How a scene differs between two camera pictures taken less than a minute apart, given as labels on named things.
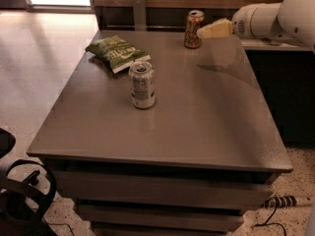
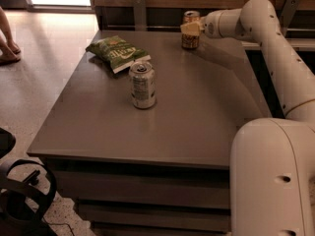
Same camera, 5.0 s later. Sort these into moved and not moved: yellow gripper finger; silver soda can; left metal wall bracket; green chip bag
Moved: yellow gripper finger
Not moved: left metal wall bracket; green chip bag; silver soda can
